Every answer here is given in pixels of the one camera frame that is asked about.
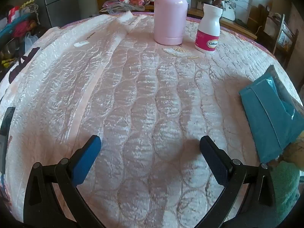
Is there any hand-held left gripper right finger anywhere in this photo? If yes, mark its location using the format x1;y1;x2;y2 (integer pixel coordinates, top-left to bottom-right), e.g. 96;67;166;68
190;135;277;228

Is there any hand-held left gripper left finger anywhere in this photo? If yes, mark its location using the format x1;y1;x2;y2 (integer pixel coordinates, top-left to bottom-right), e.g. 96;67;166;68
23;135;106;228

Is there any teal plastic packet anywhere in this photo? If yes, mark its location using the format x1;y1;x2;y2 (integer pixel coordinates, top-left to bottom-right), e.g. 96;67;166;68
239;65;304;163

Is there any green fuzzy cloth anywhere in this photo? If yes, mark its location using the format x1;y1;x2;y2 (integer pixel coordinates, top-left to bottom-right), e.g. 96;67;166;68
269;160;302;221

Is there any pink quilted mattress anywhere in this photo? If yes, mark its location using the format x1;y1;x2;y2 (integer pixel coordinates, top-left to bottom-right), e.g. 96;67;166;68
0;12;302;228

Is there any white pill bottle pink label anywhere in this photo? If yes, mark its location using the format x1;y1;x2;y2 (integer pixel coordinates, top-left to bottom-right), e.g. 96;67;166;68
194;4;223;53

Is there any pink metal bottle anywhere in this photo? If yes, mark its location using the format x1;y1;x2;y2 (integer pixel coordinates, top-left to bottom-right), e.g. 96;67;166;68
154;0;189;45

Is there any white wedding photo print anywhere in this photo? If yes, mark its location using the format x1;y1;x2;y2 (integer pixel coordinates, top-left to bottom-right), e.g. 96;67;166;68
222;0;236;21

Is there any colourful clothes pile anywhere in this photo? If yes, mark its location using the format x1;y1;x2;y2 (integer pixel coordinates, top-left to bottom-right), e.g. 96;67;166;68
0;0;41;64

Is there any dark wooden chair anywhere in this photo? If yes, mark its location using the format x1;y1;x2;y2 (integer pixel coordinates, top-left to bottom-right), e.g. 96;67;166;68
259;3;300;67

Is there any grey refrigerator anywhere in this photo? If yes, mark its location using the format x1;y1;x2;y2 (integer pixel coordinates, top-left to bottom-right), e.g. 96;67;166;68
42;0;100;29

